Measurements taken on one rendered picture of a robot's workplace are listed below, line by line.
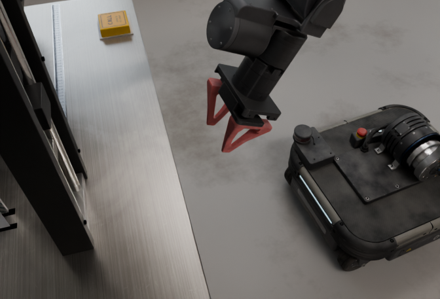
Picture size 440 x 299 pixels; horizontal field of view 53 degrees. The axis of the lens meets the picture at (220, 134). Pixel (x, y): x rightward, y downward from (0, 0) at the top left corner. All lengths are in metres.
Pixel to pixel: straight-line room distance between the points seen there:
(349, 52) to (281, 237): 1.23
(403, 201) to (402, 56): 1.17
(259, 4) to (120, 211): 0.43
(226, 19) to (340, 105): 1.77
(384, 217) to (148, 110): 0.98
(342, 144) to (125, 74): 1.01
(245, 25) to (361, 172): 1.22
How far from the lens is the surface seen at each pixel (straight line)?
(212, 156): 1.96
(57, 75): 1.05
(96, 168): 0.84
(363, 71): 2.49
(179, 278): 0.71
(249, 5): 0.51
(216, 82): 0.65
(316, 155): 1.65
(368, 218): 1.59
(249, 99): 0.60
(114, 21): 1.13
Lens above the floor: 1.55
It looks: 49 degrees down
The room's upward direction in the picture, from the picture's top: straight up
